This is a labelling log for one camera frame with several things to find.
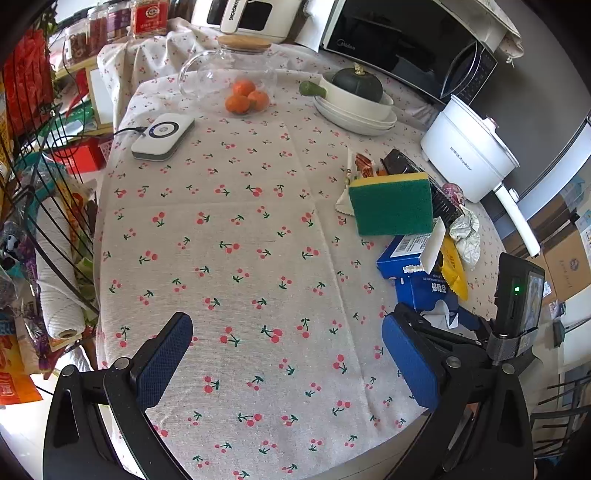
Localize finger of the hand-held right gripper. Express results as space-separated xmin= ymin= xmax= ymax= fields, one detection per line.
xmin=418 ymin=306 xmax=495 ymax=347

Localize orange plastic packet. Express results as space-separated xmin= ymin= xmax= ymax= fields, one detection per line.
xmin=0 ymin=335 xmax=44 ymax=407

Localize black wire rack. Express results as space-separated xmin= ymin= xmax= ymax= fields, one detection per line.
xmin=0 ymin=28 xmax=100 ymax=324

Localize white tissue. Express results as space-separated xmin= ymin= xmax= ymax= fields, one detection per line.
xmin=418 ymin=302 xmax=462 ymax=329

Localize red label jar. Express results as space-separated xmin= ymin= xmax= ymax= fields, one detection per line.
xmin=129 ymin=0 xmax=169 ymax=40

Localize white and red snack wrapper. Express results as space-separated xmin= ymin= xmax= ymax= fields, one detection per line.
xmin=335 ymin=148 xmax=389 ymax=219

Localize white electric cooking pot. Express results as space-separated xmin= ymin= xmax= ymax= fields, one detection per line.
xmin=420 ymin=95 xmax=542 ymax=258

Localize glass teapot with wooden lid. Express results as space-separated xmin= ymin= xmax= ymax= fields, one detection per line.
xmin=178 ymin=34 xmax=278 ymax=100

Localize yellow snack wrapper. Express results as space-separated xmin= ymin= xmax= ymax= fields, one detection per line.
xmin=436 ymin=236 xmax=469 ymax=301

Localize red cartoon drink can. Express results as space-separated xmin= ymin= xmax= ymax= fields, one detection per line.
xmin=441 ymin=182 xmax=467 ymax=206

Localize stacked white bowls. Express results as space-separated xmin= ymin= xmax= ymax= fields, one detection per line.
xmin=314 ymin=95 xmax=398 ymax=136

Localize clear jar with red contents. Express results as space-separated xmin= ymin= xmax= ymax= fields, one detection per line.
xmin=88 ymin=7 xmax=109 ymax=49

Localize green and yellow sponge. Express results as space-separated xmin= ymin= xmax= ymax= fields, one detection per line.
xmin=348 ymin=172 xmax=435 ymax=237

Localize purple label jar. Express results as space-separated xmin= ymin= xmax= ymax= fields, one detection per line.
xmin=106 ymin=2 xmax=132 ymax=38

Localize black plastic tray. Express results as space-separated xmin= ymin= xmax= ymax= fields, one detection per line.
xmin=381 ymin=148 xmax=462 ymax=220

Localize silver wrapper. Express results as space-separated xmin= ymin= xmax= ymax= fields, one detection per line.
xmin=448 ymin=208 xmax=483 ymax=271

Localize blue cardboard box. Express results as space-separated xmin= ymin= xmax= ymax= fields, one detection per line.
xmin=376 ymin=233 xmax=462 ymax=315

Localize cream countertop appliance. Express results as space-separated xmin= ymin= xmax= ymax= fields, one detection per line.
xmin=191 ymin=0 xmax=305 ymax=44

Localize cherry print tablecloth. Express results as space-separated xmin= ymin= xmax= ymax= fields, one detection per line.
xmin=95 ymin=18 xmax=509 ymax=480

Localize black and white microwave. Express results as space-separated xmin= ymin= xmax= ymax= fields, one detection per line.
xmin=321 ymin=0 xmax=498 ymax=104

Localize grey refrigerator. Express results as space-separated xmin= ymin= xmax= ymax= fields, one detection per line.
xmin=515 ymin=88 xmax=591 ymax=217

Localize light cloth cover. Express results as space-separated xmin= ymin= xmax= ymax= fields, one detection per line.
xmin=443 ymin=0 xmax=525 ymax=65

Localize dark green pumpkin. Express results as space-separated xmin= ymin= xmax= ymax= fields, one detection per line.
xmin=331 ymin=65 xmax=384 ymax=103

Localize brown cardboard boxes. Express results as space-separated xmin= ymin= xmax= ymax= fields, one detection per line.
xmin=503 ymin=191 xmax=591 ymax=301

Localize white wireless charger pad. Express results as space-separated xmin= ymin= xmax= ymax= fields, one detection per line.
xmin=131 ymin=113 xmax=195 ymax=163

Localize white paper towel roll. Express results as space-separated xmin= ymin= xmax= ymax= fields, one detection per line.
xmin=36 ymin=194 xmax=88 ymax=340

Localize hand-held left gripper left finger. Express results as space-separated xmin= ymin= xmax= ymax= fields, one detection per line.
xmin=42 ymin=311 xmax=195 ymax=480

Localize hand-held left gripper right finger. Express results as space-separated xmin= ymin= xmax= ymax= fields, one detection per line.
xmin=381 ymin=303 xmax=535 ymax=480

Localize white ceramic bowl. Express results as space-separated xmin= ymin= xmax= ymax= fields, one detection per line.
xmin=321 ymin=76 xmax=394 ymax=121

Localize clear jar with dark contents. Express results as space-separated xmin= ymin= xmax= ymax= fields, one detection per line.
xmin=62 ymin=25 xmax=90 ymax=68

